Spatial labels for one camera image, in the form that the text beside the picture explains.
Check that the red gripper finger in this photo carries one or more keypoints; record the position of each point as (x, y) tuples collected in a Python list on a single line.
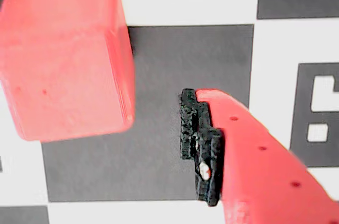
[(265, 176)]

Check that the red cube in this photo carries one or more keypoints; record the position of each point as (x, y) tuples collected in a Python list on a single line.
[(63, 62)]

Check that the checkerboard marker mat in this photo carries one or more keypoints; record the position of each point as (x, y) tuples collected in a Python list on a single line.
[(164, 62)]

